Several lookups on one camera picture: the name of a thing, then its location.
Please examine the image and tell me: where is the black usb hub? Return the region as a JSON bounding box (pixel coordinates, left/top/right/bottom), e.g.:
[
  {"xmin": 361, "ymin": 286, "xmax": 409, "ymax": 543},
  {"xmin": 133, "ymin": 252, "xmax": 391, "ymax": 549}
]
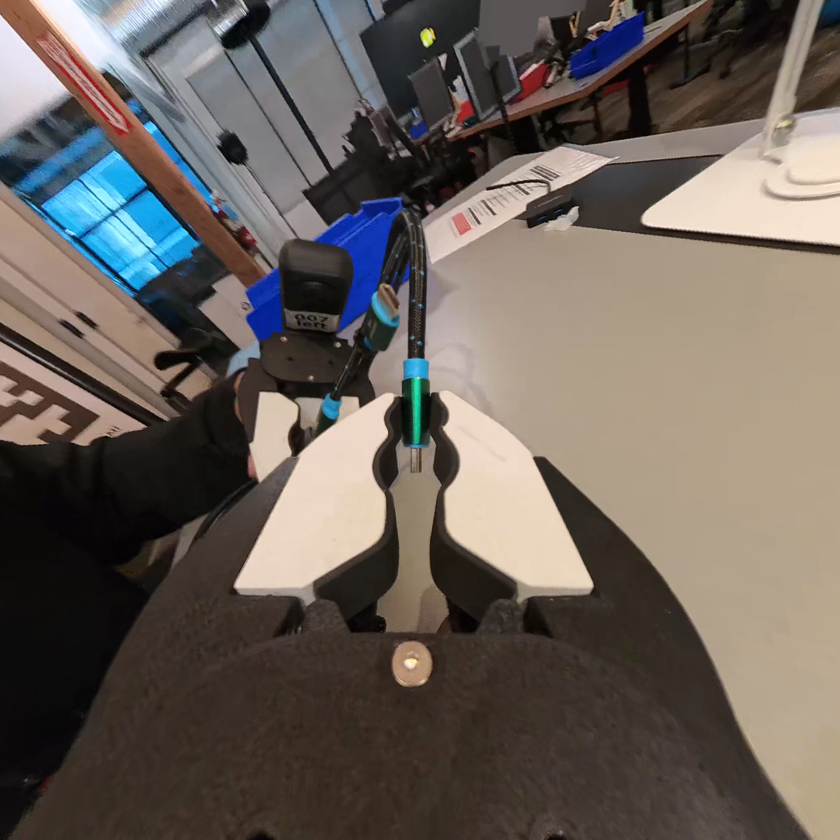
[{"xmin": 525, "ymin": 184, "xmax": 580, "ymax": 228}]

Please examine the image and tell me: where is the white cabinet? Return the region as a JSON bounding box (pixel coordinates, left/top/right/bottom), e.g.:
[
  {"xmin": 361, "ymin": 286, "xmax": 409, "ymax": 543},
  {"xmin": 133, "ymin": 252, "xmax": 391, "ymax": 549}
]
[{"xmin": 0, "ymin": 184, "xmax": 181, "ymax": 395}]

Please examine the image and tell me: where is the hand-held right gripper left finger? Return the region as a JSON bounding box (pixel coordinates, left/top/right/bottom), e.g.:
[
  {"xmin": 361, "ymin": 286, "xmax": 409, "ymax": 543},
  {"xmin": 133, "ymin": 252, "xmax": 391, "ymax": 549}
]
[{"xmin": 233, "ymin": 392, "xmax": 401, "ymax": 605}]

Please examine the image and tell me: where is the small blue bin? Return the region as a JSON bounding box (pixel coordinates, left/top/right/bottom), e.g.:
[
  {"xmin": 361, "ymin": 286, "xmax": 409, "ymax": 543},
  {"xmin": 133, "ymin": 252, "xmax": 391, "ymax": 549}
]
[{"xmin": 568, "ymin": 12, "xmax": 647, "ymax": 81}]

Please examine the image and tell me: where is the white paper sheet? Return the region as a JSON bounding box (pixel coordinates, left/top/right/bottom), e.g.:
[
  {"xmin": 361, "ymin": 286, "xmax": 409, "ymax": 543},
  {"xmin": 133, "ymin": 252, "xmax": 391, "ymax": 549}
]
[{"xmin": 423, "ymin": 146, "xmax": 621, "ymax": 265}]

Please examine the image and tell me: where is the black white marker board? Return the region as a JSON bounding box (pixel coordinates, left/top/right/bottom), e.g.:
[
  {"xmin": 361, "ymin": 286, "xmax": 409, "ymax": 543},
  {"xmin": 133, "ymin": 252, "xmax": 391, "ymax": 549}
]
[{"xmin": 0, "ymin": 341, "xmax": 155, "ymax": 447}]

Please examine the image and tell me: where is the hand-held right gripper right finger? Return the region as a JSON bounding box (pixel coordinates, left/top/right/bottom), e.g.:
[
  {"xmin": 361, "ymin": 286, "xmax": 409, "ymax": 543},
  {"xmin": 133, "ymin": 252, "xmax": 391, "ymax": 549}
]
[{"xmin": 431, "ymin": 390, "xmax": 596, "ymax": 608}]

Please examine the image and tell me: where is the black braided green-plug cable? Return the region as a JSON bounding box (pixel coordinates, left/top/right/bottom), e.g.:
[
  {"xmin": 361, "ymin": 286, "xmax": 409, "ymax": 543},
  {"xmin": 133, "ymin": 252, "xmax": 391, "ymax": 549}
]
[
  {"xmin": 314, "ymin": 392, "xmax": 345, "ymax": 439},
  {"xmin": 331, "ymin": 281, "xmax": 403, "ymax": 403},
  {"xmin": 386, "ymin": 203, "xmax": 435, "ymax": 475}
]

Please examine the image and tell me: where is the blue plastic bin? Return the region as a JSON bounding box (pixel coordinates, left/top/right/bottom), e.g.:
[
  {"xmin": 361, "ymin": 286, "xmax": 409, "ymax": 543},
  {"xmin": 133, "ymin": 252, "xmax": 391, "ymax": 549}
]
[{"xmin": 245, "ymin": 196, "xmax": 413, "ymax": 329}]

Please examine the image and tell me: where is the black light stand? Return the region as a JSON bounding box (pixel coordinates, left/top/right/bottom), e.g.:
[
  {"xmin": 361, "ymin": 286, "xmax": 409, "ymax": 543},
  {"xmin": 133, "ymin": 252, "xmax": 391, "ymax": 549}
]
[{"xmin": 220, "ymin": 0, "xmax": 336, "ymax": 175}]

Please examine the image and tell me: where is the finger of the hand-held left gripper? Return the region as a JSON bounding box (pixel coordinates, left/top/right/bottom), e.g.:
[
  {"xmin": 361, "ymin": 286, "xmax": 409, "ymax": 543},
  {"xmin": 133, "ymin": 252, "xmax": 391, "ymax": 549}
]
[
  {"xmin": 292, "ymin": 395, "xmax": 361, "ymax": 454},
  {"xmin": 251, "ymin": 392, "xmax": 303, "ymax": 480}
]

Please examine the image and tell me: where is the grey computer monitor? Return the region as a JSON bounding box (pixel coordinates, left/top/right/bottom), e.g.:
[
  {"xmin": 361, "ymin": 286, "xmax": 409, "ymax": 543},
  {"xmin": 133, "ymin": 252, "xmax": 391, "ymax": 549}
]
[
  {"xmin": 453, "ymin": 29, "xmax": 522, "ymax": 120},
  {"xmin": 407, "ymin": 60, "xmax": 455, "ymax": 131}
]

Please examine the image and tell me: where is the person's left forearm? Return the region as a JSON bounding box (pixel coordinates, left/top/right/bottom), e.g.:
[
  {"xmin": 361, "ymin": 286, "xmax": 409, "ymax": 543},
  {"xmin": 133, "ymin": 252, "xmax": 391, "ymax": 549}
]
[{"xmin": 0, "ymin": 374, "xmax": 258, "ymax": 568}]

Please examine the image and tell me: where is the wooden work table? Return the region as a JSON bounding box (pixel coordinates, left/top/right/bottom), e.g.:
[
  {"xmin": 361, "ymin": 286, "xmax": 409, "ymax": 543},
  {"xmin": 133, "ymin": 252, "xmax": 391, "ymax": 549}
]
[{"xmin": 449, "ymin": 0, "xmax": 715, "ymax": 142}]

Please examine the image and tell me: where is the white square pad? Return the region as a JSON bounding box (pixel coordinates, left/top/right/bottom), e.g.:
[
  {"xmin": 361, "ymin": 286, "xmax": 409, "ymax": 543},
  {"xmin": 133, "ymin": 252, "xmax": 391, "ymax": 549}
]
[{"xmin": 640, "ymin": 107, "xmax": 840, "ymax": 248}]

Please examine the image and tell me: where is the wooden beam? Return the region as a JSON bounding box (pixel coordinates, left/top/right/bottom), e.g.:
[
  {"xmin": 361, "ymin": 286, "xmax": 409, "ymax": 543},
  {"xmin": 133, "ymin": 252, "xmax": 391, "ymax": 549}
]
[{"xmin": 0, "ymin": 0, "xmax": 268, "ymax": 287}]

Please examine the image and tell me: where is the large black monitor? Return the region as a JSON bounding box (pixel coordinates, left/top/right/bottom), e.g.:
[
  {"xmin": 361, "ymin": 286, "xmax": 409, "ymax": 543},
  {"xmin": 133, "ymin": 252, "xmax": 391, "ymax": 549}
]
[{"xmin": 359, "ymin": 0, "xmax": 483, "ymax": 99}]

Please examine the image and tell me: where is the black office chair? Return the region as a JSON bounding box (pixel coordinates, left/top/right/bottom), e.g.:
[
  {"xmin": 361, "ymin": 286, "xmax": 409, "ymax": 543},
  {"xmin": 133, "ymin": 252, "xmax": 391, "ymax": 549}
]
[{"xmin": 154, "ymin": 327, "xmax": 240, "ymax": 411}]

